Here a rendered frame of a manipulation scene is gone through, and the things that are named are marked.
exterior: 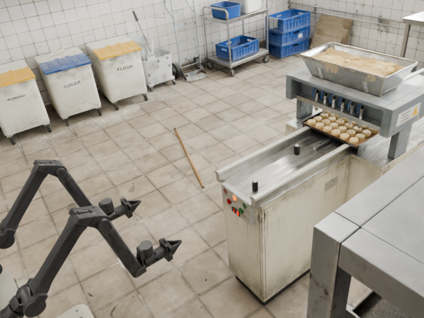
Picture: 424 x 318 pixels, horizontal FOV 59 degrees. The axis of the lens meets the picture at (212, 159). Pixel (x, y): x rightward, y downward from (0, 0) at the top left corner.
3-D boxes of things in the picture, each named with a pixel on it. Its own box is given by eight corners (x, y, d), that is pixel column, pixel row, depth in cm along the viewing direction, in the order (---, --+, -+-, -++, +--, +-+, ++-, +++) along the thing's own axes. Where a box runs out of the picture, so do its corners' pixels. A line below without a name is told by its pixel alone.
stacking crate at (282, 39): (292, 33, 639) (293, 21, 628) (310, 37, 610) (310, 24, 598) (265, 41, 614) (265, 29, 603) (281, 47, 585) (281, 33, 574)
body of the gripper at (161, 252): (169, 245, 173) (155, 252, 169) (171, 260, 178) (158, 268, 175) (161, 237, 178) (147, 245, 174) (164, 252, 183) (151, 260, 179)
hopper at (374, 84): (329, 63, 242) (331, 41, 234) (413, 86, 202) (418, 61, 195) (298, 76, 229) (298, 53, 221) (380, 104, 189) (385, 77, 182)
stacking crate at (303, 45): (293, 45, 649) (293, 33, 638) (309, 50, 619) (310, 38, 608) (265, 53, 626) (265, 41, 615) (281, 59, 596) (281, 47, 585)
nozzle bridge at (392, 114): (318, 106, 267) (321, 59, 248) (417, 145, 216) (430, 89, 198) (284, 122, 252) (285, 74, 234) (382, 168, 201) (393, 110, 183)
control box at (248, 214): (227, 200, 212) (225, 180, 205) (255, 223, 195) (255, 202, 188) (222, 203, 211) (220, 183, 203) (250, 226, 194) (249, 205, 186)
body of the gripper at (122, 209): (126, 211, 211) (114, 217, 207) (123, 197, 205) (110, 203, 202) (132, 217, 206) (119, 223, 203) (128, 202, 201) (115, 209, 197)
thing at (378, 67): (330, 54, 237) (331, 44, 233) (412, 76, 199) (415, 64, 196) (300, 66, 225) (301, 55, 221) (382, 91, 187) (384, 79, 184)
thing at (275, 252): (301, 228, 286) (307, 124, 236) (339, 255, 261) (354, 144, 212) (229, 277, 254) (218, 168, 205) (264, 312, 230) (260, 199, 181)
